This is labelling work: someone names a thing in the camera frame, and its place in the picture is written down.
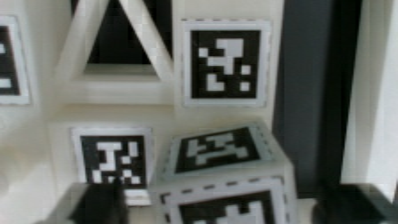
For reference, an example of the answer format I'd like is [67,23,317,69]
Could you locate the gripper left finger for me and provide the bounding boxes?
[68,182,129,224]

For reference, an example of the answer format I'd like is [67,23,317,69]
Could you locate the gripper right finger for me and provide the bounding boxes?
[312,183,398,224]

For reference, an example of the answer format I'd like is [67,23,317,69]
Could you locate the white tagged cube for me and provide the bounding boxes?
[150,121,299,224]

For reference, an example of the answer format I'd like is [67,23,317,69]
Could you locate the white chair back frame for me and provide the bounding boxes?
[0,0,274,224]

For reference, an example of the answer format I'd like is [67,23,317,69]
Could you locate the white right fence bar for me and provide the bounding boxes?
[342,0,398,199]

